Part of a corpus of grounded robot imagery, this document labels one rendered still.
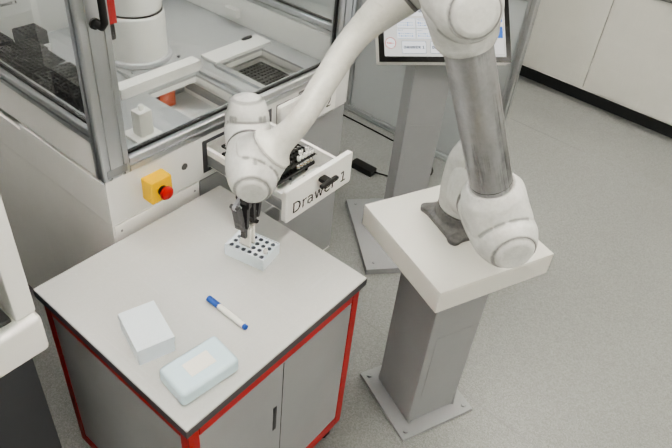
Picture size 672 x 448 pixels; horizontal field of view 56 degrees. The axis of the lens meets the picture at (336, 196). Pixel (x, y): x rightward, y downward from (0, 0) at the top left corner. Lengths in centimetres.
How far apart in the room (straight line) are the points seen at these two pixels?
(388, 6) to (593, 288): 203
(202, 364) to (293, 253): 46
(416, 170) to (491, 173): 138
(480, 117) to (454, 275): 49
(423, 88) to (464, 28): 143
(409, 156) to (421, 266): 114
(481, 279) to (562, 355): 112
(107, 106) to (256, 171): 48
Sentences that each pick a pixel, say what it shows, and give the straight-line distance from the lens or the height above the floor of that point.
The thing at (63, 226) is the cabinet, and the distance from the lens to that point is 214.
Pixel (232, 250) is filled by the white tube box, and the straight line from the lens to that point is 173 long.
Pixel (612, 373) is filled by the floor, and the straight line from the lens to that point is 278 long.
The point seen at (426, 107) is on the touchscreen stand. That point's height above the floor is 71.
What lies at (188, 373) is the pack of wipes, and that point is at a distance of 145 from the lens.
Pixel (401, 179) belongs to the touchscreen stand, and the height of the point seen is 34.
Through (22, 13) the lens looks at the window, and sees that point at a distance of 178.
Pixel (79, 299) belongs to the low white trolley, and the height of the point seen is 76.
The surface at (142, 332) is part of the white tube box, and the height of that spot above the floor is 81.
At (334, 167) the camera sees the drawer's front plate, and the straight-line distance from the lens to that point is 183.
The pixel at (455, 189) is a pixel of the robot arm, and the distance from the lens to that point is 167.
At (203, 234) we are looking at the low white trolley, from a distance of 182.
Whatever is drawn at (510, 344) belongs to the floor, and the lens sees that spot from 270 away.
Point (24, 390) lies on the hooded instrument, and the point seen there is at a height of 64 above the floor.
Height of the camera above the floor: 196
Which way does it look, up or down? 38 degrees down
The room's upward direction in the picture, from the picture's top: 6 degrees clockwise
